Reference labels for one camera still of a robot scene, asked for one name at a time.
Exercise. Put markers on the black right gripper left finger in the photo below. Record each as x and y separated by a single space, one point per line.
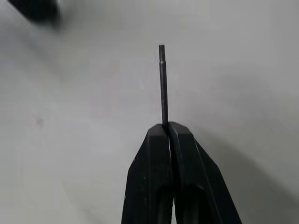
147 177

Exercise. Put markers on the black electric screwdriver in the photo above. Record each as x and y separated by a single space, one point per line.
35 10

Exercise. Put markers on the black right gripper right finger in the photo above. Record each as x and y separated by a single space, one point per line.
201 182

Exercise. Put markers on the dark metal screwdriver bit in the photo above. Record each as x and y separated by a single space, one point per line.
164 86

